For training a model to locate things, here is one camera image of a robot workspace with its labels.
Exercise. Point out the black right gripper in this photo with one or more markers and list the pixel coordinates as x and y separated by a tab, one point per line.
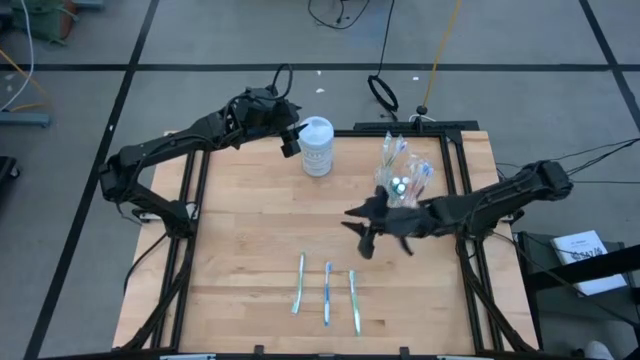
405	222

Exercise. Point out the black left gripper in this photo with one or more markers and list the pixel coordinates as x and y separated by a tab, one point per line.
275	116

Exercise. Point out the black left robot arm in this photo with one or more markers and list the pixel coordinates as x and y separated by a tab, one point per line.
165	145

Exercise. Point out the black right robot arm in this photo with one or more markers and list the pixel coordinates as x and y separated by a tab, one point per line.
500	200

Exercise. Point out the white wipes canister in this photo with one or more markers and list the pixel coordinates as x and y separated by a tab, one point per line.
316	145

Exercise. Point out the clear plastic organizer holder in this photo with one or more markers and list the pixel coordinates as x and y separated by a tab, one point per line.
382	182

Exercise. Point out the black stand with ball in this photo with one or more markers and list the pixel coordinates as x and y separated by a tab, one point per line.
422	109

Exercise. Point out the white printed booklet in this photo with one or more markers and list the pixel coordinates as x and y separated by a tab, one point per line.
580	250

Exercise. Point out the black side cart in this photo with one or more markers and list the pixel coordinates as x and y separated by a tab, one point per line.
600	265

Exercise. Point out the person's white shoe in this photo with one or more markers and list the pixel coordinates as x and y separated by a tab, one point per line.
600	350

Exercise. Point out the grey metal bar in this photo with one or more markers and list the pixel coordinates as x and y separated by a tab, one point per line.
25	119

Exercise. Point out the green bin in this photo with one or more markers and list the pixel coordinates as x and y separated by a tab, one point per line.
42	17

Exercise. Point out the black caster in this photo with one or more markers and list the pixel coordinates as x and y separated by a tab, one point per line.
6	167

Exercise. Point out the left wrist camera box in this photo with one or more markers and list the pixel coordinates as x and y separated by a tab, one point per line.
290	147

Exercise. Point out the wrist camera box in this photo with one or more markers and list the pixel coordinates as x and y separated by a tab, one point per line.
290	147
369	247

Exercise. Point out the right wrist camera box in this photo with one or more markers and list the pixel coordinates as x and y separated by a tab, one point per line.
369	247

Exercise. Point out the black aluminium table frame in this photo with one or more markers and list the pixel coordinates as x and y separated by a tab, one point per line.
360	133

